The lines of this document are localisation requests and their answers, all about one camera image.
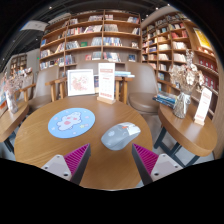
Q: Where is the grey computer mouse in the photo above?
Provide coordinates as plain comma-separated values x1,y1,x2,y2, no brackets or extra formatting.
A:
100,121,142,151

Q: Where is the white framed flower picture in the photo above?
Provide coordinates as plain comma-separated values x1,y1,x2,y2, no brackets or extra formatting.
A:
67,68,96,97

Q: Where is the white hanging ceiling sign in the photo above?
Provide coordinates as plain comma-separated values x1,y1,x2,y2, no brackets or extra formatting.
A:
19,19,49,33

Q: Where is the distant wooden bookshelf unit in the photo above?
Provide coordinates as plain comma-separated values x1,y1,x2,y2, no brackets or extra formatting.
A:
9,53,28,76

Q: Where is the stack of books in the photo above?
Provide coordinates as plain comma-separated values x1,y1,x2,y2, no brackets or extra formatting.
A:
152,91,178,109

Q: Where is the glass vase with pink flowers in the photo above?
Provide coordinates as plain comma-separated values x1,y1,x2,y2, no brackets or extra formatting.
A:
1,68,34,115

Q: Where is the round blue bunny mouse pad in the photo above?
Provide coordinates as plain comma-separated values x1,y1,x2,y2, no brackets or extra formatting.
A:
47,107,96,139

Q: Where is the wide wooden bookshelf unit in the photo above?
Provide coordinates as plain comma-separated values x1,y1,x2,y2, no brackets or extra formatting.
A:
38,9,143,73

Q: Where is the glass vase with dried flowers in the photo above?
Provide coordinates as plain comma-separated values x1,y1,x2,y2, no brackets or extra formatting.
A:
168,49,206,120

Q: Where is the white sign with wooden base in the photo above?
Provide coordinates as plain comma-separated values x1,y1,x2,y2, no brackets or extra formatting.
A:
96,62,117,105

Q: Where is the angled wooden bookshelf unit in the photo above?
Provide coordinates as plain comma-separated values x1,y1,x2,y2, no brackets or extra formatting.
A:
140,11,223,118

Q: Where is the brown padded wooden armchair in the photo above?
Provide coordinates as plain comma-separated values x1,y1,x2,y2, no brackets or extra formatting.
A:
124,61,161,116
54,59,129,104
19,66,68,113

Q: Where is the small white red sign stand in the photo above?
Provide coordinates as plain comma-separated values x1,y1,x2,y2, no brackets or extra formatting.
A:
193,87,213,127

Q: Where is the round wooden side table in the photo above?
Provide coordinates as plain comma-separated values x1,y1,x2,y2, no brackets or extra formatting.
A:
153,103,218,168
0,99,30,154

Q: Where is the dark cover book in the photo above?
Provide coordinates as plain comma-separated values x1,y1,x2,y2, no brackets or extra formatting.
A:
93,74,100,94

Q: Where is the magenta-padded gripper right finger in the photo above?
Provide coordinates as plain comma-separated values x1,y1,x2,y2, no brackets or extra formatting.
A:
131,143,184,187

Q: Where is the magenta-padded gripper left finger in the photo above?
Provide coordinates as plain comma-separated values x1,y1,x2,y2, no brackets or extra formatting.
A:
40,143,92,186

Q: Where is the light blue book stack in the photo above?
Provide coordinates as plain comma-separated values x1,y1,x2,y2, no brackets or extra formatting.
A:
114,70,136,79

